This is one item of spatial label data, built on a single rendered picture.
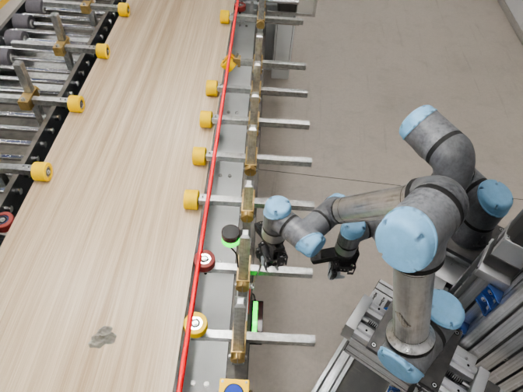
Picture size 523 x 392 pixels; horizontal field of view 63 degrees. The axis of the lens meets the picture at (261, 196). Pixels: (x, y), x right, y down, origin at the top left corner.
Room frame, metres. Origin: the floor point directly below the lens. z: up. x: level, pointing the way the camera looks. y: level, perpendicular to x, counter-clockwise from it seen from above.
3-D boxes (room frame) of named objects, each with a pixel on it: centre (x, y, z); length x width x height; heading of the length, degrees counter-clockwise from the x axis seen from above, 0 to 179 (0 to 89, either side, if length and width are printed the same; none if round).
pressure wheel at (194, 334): (0.57, 0.18, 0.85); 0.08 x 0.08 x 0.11
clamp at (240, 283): (0.81, 0.04, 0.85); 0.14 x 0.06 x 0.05; 2
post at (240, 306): (0.54, 0.03, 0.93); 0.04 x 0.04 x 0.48; 2
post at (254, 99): (1.54, 0.07, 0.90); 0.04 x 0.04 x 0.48; 2
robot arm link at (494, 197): (0.95, -0.76, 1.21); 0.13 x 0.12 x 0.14; 30
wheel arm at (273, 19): (2.58, 0.09, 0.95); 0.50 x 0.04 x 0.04; 92
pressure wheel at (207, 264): (0.82, 0.19, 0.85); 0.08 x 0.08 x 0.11
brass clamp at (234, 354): (0.56, 0.03, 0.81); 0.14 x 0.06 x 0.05; 2
